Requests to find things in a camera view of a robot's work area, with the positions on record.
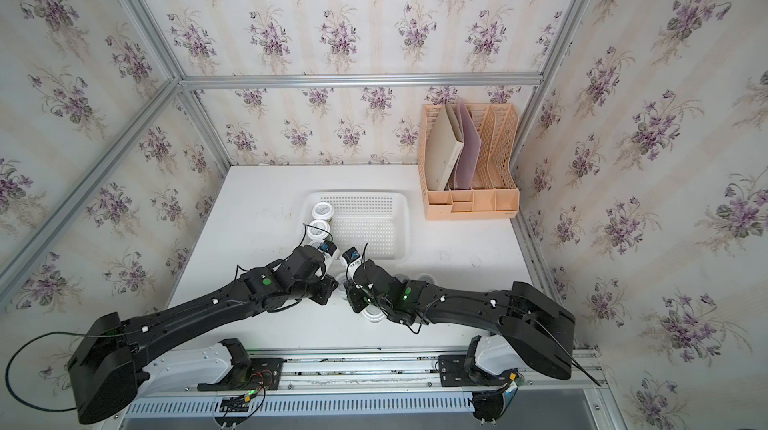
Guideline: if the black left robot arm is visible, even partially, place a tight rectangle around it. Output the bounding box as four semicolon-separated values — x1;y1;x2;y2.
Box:
67;242;339;425

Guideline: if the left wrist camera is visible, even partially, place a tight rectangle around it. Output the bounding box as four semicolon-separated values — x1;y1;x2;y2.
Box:
317;240;340;267

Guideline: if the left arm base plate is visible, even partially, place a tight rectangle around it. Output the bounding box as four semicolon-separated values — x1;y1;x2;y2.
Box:
196;358;285;392

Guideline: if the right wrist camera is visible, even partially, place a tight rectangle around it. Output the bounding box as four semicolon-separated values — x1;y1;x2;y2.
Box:
340;247;363;271

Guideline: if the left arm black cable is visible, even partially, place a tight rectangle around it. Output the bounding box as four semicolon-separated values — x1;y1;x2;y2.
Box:
4;331;91;413

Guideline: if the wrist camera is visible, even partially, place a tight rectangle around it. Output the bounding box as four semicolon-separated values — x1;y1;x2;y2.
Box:
317;240;340;267
340;247;363;271

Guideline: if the beige folder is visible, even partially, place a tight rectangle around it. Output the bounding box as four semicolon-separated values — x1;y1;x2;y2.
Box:
424;106;464;191

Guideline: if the aluminium mounting rail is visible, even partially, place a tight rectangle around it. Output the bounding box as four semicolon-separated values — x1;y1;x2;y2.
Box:
137;344;605;398

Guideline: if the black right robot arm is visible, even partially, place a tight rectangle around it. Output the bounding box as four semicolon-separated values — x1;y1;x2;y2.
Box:
348;259;576;380

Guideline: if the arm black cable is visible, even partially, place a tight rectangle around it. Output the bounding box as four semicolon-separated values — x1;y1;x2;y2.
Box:
530;315;603;388
4;331;91;413

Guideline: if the small circuit board with wires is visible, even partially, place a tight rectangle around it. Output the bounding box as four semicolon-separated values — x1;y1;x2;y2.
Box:
218;395;251;414

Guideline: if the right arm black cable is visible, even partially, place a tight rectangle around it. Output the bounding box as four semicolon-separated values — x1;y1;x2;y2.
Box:
530;315;603;388

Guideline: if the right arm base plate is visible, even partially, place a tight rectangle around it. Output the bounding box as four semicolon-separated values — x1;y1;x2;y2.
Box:
436;354;525;388

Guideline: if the white perforated plastic basket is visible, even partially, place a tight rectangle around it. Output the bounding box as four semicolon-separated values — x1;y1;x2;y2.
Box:
299;191;410;262

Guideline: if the purple folder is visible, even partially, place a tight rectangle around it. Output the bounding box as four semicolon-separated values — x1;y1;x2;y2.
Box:
454;100;482;190

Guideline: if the peach plastic file organizer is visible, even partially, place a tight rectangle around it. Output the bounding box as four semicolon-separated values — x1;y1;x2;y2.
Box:
418;102;520;220

